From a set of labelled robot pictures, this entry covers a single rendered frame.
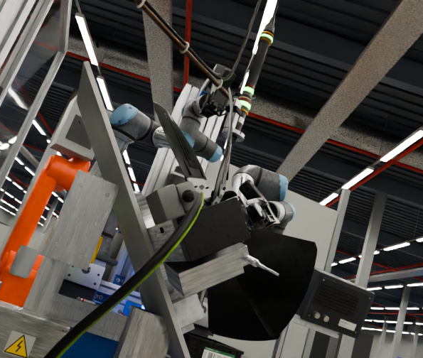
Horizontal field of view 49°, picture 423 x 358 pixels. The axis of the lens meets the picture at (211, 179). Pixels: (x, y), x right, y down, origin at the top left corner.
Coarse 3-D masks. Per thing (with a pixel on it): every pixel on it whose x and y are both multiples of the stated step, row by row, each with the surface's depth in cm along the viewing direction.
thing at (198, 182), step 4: (188, 180) 121; (192, 180) 123; (196, 180) 125; (200, 180) 126; (204, 180) 128; (196, 184) 123; (200, 184) 125; (204, 184) 127; (196, 188) 122; (204, 188) 126; (208, 188) 127; (204, 192) 124; (208, 192) 126; (204, 196) 123; (208, 196) 125
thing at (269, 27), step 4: (272, 20) 148; (268, 24) 147; (272, 24) 147; (264, 28) 147; (268, 28) 146; (272, 28) 147; (272, 32) 147; (244, 112) 138; (240, 116) 137; (244, 116) 138; (240, 120) 137; (244, 120) 139; (236, 124) 137; (240, 124) 137; (236, 128) 137; (240, 128) 138; (232, 136) 136; (236, 136) 136; (232, 140) 136; (232, 144) 136
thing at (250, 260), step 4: (244, 256) 91; (248, 256) 90; (244, 260) 90; (248, 260) 89; (252, 260) 88; (256, 260) 88; (252, 264) 87; (256, 264) 87; (260, 264) 86; (264, 268) 84; (268, 268) 83; (272, 272) 82; (276, 272) 81
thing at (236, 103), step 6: (228, 102) 136; (234, 102) 135; (240, 102) 137; (228, 108) 136; (234, 108) 135; (228, 114) 137; (234, 114) 135; (240, 114) 136; (228, 120) 136; (234, 120) 135; (228, 126) 135; (234, 126) 135; (222, 132) 137; (234, 132) 134; (240, 132) 134; (240, 138) 136
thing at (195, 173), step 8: (160, 112) 125; (160, 120) 123; (168, 128) 126; (176, 128) 132; (168, 136) 123; (176, 136) 128; (184, 136) 136; (176, 144) 125; (184, 144) 129; (176, 152) 123; (184, 152) 126; (192, 152) 132; (176, 160) 121; (184, 160) 124; (192, 160) 128; (184, 168) 122; (192, 168) 125; (200, 168) 129; (184, 176) 121; (192, 176) 123; (200, 176) 127
